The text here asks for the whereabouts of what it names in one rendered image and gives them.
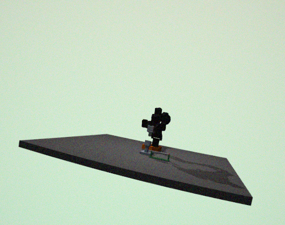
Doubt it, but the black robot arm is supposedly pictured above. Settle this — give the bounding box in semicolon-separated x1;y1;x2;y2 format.
151;108;171;147

